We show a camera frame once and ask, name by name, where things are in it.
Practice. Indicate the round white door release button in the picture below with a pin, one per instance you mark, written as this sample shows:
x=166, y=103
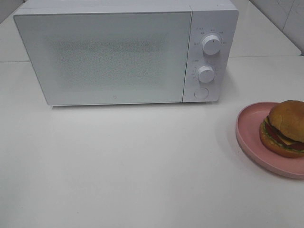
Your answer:
x=201, y=93

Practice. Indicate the white microwave door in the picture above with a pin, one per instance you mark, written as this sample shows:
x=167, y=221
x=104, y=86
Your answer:
x=91, y=59

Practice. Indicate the pink round plate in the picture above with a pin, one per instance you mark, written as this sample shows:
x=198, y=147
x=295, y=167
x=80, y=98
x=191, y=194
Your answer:
x=247, y=135

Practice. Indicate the burger with sesame-free bun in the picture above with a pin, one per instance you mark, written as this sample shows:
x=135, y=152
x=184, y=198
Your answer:
x=282, y=131

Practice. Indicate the lower white microwave knob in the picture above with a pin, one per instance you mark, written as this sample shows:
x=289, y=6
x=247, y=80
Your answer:
x=205, y=74

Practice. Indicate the white microwave knob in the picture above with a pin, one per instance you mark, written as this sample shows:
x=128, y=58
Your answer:
x=205, y=74
x=211, y=44

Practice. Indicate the white microwave oven body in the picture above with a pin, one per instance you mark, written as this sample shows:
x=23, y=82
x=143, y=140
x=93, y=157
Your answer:
x=207, y=16

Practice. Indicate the upper white microwave knob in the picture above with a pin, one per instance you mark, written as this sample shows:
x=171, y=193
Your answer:
x=211, y=44

